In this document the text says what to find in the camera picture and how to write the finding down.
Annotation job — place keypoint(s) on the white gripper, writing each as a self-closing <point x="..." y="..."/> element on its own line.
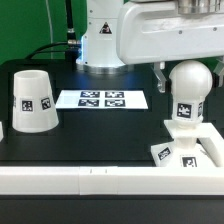
<point x="161" y="31"/>

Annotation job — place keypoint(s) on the white marker sheet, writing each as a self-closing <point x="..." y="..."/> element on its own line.
<point x="101" y="99"/>

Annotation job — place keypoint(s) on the white block at left edge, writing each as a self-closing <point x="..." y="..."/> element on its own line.
<point x="1" y="131"/>

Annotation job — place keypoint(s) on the white lamp base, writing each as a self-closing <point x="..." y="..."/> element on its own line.
<point x="194" y="147"/>

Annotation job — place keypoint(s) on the white table edge rail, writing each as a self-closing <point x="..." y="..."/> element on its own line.
<point x="110" y="181"/>

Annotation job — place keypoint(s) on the white lamp bulb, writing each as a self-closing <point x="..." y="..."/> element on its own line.
<point x="191" y="82"/>

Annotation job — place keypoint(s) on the white lamp shade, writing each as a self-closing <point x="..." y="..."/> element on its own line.
<point x="33" y="107"/>

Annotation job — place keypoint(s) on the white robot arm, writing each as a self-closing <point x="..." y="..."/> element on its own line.
<point x="98" y="44"/>

